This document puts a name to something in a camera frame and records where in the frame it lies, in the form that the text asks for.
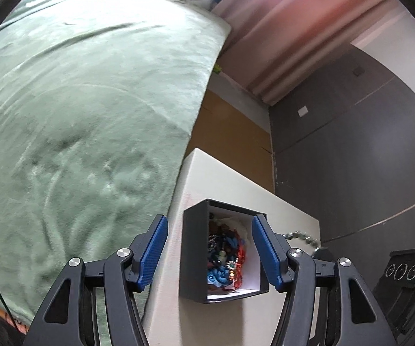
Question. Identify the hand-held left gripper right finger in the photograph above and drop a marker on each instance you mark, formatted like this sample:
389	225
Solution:
267	252

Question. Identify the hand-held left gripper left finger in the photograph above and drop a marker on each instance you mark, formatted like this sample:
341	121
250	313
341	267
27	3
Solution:
153	252

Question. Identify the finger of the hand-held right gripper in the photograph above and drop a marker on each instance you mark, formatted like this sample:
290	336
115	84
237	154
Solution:
323	254

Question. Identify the black jewelry box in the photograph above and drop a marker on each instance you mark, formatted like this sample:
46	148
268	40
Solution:
193	252

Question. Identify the white box table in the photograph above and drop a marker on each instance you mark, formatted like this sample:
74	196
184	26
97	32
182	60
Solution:
229	180

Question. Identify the brown cardboard sheets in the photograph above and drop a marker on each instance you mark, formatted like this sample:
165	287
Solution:
229	129

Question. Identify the green bed blanket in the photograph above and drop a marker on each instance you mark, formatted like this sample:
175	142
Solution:
85	97

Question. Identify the small green object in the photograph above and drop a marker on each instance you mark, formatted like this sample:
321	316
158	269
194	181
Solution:
217	68

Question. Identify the pink curtain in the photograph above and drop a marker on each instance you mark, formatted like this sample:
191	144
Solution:
283	36

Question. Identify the white wall switch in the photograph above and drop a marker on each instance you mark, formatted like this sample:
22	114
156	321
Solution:
303	111

